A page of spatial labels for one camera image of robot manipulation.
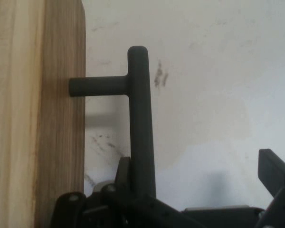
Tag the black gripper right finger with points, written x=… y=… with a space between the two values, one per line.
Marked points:
x=282 y=190

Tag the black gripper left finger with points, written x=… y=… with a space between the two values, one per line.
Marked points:
x=123 y=206

